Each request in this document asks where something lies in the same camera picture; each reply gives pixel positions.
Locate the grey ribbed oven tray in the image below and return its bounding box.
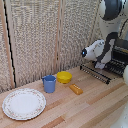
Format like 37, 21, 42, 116
104, 59, 128, 76

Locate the orange rectangular block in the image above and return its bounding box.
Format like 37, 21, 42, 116
68, 83, 85, 96

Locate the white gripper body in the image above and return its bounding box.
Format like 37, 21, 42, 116
94, 60, 108, 70

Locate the blue plastic cup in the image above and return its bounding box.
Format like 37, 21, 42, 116
41, 74, 58, 94

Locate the glass oven door with handle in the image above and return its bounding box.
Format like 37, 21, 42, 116
79, 62, 112, 85

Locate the beige woven folding screen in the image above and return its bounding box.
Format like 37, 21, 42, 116
0, 0, 128, 93

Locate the yellow bowl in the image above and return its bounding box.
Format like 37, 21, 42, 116
55, 70, 74, 85

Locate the white plate with patterned rim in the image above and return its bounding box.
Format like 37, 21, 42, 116
1, 87, 48, 122

